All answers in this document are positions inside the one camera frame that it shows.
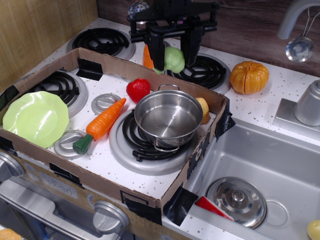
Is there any grey toy faucet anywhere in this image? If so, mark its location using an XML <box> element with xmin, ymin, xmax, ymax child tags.
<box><xmin>277</xmin><ymin>0</ymin><xmax>320</xmax><ymax>127</ymax></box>

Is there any grey sink basin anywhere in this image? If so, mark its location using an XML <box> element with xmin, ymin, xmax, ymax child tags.
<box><xmin>186</xmin><ymin>120</ymin><xmax>320</xmax><ymax>240</ymax></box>

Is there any orange toy bread corner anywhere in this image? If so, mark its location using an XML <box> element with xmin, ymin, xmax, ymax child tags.
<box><xmin>0</xmin><ymin>228</ymin><xmax>22</xmax><ymax>240</ymax></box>

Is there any black back left burner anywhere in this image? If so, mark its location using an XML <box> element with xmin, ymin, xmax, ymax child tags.
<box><xmin>67</xmin><ymin>27</ymin><xmax>136</xmax><ymax>60</ymax></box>

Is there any light green plastic plate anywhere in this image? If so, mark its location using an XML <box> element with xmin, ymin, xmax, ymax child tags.
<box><xmin>2</xmin><ymin>91</ymin><xmax>69</xmax><ymax>148</ymax></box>

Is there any black front left burner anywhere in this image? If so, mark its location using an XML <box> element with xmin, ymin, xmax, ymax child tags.
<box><xmin>25</xmin><ymin>70</ymin><xmax>89</xmax><ymax>118</ymax></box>

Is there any grey oven knob left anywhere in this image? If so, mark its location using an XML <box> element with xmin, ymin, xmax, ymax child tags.
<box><xmin>0</xmin><ymin>151</ymin><xmax>25</xmax><ymax>182</ymax></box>

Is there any grey stove top knob upper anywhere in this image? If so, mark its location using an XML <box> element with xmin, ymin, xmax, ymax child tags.
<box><xmin>91</xmin><ymin>93</ymin><xmax>121</xmax><ymax>115</ymax></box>

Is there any orange toy pumpkin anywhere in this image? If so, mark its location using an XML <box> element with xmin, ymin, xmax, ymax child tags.
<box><xmin>229</xmin><ymin>61</ymin><xmax>270</xmax><ymax>95</ymax></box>

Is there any black back right burner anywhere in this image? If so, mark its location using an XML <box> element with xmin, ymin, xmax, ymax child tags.
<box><xmin>164</xmin><ymin>53</ymin><xmax>231</xmax><ymax>95</ymax></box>

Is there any grey oven knob right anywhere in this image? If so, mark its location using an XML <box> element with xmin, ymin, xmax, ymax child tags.
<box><xmin>92</xmin><ymin>200</ymin><xmax>130</xmax><ymax>235</ymax></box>

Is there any stainless steel pot lid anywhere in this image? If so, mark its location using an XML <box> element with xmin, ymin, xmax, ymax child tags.
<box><xmin>205</xmin><ymin>176</ymin><xmax>268</xmax><ymax>229</ymax></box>

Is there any red toy strawberry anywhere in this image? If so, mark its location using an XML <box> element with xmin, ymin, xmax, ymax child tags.
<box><xmin>126</xmin><ymin>78</ymin><xmax>151</xmax><ymax>104</ymax></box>

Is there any red toy pepper piece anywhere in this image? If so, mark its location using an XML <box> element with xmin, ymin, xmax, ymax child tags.
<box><xmin>195</xmin><ymin>196</ymin><xmax>235</xmax><ymax>222</ymax></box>

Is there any grey stove knob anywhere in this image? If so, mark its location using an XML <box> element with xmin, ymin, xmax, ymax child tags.
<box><xmin>91</xmin><ymin>93</ymin><xmax>121</xmax><ymax>115</ymax></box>
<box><xmin>53</xmin><ymin>130</ymin><xmax>86</xmax><ymax>160</ymax></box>

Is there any hanging metal ladle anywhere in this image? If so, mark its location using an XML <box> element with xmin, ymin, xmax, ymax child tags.
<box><xmin>285</xmin><ymin>8</ymin><xmax>320</xmax><ymax>63</ymax></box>

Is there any black burner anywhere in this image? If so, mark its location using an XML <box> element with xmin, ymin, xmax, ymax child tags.
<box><xmin>109</xmin><ymin>108</ymin><xmax>198</xmax><ymax>176</ymax></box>
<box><xmin>164</xmin><ymin>53</ymin><xmax>231</xmax><ymax>95</ymax></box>
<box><xmin>67</xmin><ymin>27</ymin><xmax>136</xmax><ymax>60</ymax></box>
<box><xmin>25</xmin><ymin>70</ymin><xmax>89</xmax><ymax>118</ymax></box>

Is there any light green toy broccoli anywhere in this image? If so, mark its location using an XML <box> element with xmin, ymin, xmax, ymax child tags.
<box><xmin>153</xmin><ymin>46</ymin><xmax>185</xmax><ymax>74</ymax></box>

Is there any orange toy carrot green stem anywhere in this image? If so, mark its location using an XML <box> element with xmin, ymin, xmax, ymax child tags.
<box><xmin>72</xmin><ymin>98</ymin><xmax>127</xmax><ymax>155</ymax></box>

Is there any black front right burner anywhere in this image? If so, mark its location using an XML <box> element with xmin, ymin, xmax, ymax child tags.
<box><xmin>109</xmin><ymin>108</ymin><xmax>198</xmax><ymax>176</ymax></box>

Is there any orange toy carrot tip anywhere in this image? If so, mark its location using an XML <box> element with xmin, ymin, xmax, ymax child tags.
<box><xmin>142</xmin><ymin>44</ymin><xmax>154</xmax><ymax>69</ymax></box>

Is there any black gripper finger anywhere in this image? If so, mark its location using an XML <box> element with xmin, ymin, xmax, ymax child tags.
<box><xmin>180</xmin><ymin>17</ymin><xmax>205</xmax><ymax>67</ymax></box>
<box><xmin>144</xmin><ymin>23</ymin><xmax>165</xmax><ymax>71</ymax></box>

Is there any yellow toy corn cob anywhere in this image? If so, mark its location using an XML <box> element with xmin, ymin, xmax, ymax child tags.
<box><xmin>196</xmin><ymin>97</ymin><xmax>210</xmax><ymax>124</ymax></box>

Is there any hanging metal strainer spoon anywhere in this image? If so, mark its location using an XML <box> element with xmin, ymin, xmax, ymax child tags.
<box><xmin>128</xmin><ymin>0</ymin><xmax>151</xmax><ymax>16</ymax></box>

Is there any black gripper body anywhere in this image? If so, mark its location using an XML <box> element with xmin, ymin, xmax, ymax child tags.
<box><xmin>127</xmin><ymin>0</ymin><xmax>220</xmax><ymax>43</ymax></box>

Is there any brown cardboard fence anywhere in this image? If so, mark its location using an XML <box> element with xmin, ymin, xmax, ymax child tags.
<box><xmin>0</xmin><ymin>48</ymin><xmax>233</xmax><ymax>224</ymax></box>

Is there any grey stove top knob lower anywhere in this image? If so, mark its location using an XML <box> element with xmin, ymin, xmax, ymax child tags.
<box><xmin>53</xmin><ymin>130</ymin><xmax>86</xmax><ymax>160</ymax></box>

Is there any grey oven knob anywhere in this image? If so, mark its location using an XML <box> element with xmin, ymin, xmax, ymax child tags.
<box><xmin>92</xmin><ymin>200</ymin><xmax>130</xmax><ymax>235</ymax></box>
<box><xmin>0</xmin><ymin>151</ymin><xmax>25</xmax><ymax>182</ymax></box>

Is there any pale yellow toy potato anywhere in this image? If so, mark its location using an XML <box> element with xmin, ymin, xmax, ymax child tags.
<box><xmin>307</xmin><ymin>219</ymin><xmax>320</xmax><ymax>240</ymax></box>

